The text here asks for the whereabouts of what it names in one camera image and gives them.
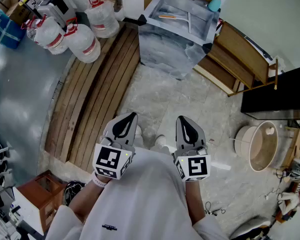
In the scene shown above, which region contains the person's white shoe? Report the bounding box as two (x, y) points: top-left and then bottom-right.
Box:
(153, 133), (167, 150)
(134, 124), (144, 145)

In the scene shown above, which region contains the wooden shelf rack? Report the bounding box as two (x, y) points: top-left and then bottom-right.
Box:
(193, 20), (280, 98)

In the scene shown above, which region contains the black floor cable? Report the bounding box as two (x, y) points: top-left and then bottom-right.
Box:
(203, 200), (227, 218)

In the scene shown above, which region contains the person's white shirt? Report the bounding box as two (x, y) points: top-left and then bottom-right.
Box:
(44, 145), (231, 240)

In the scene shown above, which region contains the brown wooden stool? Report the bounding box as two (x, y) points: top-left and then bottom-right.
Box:
(16, 169), (68, 236)

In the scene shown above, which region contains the blue taped bundle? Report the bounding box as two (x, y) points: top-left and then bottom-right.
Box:
(0, 7), (26, 50)

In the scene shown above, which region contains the grey chair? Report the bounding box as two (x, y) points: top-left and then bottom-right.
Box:
(228, 214), (273, 240)

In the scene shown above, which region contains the person's right forearm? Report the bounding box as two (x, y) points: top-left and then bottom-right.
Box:
(184, 179), (206, 226)

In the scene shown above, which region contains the wooden slat platform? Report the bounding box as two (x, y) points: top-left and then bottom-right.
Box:
(44, 21), (141, 174)

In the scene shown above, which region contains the person's left forearm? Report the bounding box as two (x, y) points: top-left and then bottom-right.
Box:
(68, 171), (111, 225)

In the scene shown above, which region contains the grey black water dispenser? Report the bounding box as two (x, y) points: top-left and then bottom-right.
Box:
(36, 0), (77, 28)

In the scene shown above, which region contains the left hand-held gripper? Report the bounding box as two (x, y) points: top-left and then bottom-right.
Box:
(92, 112), (139, 181)

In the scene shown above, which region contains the stack of cardboard boxes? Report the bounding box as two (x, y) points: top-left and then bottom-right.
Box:
(0, 0), (42, 27)

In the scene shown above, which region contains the person's left white shoe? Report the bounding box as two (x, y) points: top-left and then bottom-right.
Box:
(134, 124), (144, 145)

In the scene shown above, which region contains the clear water jug red handle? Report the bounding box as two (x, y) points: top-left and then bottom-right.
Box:
(20, 16), (39, 40)
(63, 17), (102, 64)
(84, 0), (121, 39)
(34, 14), (69, 56)

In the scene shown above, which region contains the black cable bundle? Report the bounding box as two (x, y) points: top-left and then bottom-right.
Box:
(64, 180), (87, 208)

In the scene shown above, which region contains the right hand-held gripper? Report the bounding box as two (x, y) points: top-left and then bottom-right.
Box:
(171, 115), (212, 183)

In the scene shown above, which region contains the teal spray bottle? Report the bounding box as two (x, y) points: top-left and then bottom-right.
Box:
(207, 0), (225, 13)

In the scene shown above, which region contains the white wristwatch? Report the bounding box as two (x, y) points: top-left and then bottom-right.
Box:
(90, 171), (109, 189)

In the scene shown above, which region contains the white black helmet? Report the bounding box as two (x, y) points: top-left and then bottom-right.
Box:
(288, 158), (300, 180)

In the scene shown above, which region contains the person's right white shoe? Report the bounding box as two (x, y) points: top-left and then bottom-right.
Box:
(153, 133), (167, 150)

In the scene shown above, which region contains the black cabinet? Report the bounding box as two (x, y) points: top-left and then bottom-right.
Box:
(240, 66), (300, 122)

